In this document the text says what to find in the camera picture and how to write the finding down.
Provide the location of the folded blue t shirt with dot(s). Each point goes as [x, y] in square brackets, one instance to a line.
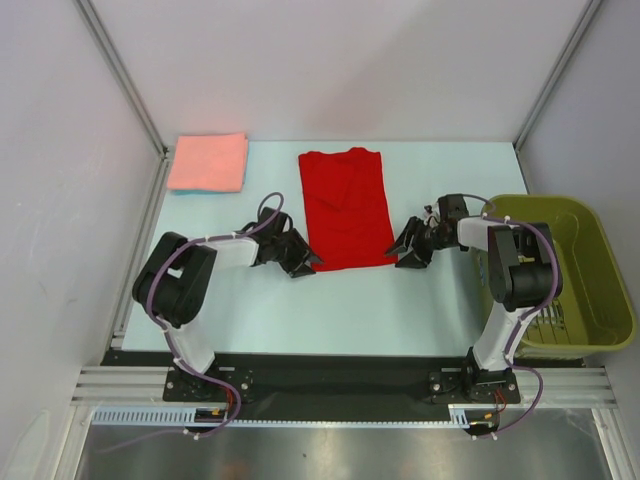
[198, 192]

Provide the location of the folded pink t shirt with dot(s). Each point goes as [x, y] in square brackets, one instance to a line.
[209, 163]

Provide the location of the left aluminium frame post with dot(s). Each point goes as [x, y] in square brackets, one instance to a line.
[109, 51]

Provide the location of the aluminium frame post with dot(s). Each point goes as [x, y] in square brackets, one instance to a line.
[567, 53]
[109, 51]

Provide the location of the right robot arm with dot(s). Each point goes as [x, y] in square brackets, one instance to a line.
[522, 273]

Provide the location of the white slotted cable duct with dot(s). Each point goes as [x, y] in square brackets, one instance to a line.
[320, 423]

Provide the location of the aluminium front rail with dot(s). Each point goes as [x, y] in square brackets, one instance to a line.
[144, 385]

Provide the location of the right aluminium frame post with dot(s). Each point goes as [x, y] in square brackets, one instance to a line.
[567, 53]

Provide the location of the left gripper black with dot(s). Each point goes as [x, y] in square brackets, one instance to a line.
[295, 267]

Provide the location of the olive green plastic basket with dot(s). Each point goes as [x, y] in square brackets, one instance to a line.
[593, 314]

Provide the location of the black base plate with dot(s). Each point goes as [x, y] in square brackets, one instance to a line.
[306, 388]

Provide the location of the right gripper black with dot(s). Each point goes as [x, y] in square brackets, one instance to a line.
[404, 240]

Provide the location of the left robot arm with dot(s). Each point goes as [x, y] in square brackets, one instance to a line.
[173, 283]

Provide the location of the red t shirt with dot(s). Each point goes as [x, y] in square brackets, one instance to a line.
[346, 209]

